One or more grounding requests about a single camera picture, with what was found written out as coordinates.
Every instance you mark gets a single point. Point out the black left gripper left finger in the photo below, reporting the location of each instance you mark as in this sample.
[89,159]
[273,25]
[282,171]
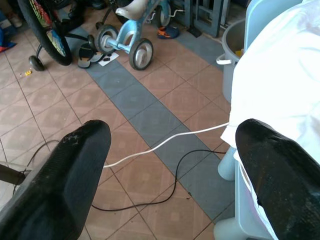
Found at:
[50,185]

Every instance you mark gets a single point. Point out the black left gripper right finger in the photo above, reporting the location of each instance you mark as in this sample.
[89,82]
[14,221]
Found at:
[282,175]

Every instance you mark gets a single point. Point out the dark wooden stick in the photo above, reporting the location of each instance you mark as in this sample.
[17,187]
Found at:
[11,175]

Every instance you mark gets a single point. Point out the light blue plastic chair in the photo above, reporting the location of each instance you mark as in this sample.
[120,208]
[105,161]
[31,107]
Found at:
[240,205]

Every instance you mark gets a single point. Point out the white cloth garment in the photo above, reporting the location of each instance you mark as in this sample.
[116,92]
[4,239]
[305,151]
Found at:
[277,75]

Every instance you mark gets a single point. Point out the small yellow toy piece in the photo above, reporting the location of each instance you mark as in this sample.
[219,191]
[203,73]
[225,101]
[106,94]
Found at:
[28,73]

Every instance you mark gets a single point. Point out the grey plastic bucket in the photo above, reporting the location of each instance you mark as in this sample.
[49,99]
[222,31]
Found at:
[231,55]

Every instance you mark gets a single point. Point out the dark flip-flop sandal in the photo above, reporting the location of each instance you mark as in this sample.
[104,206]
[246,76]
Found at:
[84,55]

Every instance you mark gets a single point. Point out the grey flip-flop sandal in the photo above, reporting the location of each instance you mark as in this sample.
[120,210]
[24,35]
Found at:
[96,57]

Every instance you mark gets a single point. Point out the white paper sheet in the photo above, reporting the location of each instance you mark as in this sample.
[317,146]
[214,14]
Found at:
[108,59]

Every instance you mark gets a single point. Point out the blue red toy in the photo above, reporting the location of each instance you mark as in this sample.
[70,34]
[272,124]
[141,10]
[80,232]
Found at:
[5,42]

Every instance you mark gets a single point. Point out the black kids bicycle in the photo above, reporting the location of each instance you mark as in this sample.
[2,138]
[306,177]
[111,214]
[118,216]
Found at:
[47,30]

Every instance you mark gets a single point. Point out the light blue kids tricycle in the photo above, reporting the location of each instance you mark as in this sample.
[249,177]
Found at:
[130,37]

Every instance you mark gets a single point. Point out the white sneaker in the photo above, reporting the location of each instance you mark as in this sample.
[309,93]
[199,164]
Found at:
[15,19]

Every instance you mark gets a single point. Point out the blue orange kids shoe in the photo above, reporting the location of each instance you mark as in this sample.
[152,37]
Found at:
[168,32]

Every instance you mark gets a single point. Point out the grey metal gate frame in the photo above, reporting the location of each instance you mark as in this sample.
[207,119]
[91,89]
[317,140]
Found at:
[202,15]

